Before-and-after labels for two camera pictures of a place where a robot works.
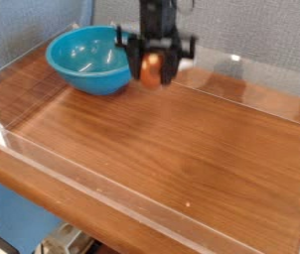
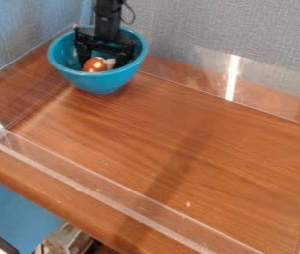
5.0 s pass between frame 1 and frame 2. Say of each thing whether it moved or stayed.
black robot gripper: moved
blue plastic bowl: stayed
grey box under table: stayed
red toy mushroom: moved
